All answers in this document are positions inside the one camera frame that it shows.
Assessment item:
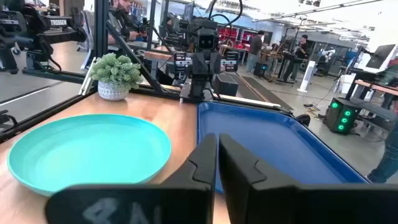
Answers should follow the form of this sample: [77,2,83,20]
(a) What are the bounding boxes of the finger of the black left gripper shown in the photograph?
[206,52,222,78]
[192,52,208,78]

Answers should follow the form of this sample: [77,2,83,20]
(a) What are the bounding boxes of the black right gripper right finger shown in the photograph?
[219,134,398,224]

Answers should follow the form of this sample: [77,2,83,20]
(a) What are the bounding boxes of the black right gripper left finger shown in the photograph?
[45,133,218,224]

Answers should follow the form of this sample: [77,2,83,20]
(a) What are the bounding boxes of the blue plastic tray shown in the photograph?
[196,101,370,194]

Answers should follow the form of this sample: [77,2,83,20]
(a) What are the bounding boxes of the teal plastic plate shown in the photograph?
[6,113,172,197]

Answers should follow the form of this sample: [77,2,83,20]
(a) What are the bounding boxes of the black box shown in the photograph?
[212,72,239,97]

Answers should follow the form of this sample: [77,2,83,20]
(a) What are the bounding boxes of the person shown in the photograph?
[366,57,398,184]
[107,0,149,46]
[290,34,312,82]
[245,30,266,74]

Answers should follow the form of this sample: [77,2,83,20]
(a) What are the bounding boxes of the dark floor mat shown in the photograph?
[238,75,294,112]

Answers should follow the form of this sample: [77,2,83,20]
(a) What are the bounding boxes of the white tower appliance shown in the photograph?
[297,60,317,93]

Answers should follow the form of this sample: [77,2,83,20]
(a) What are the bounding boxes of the green plant in white pot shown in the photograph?
[89,52,144,101]

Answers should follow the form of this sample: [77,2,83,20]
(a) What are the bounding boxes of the black computer with green lights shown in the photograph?
[324,97,359,135]

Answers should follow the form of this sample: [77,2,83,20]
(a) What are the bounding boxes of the wooden desk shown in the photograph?
[354,79,398,97]

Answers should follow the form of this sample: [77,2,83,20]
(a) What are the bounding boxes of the black computer monitor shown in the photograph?
[364,44,398,70]

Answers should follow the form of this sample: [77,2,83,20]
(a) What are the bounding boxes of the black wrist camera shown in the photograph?
[193,27,220,50]

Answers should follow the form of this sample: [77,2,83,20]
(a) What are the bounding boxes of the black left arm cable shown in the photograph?
[207,0,244,30]

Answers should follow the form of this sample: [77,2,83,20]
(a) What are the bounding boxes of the silver aluminium bracket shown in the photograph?
[78,57,98,96]

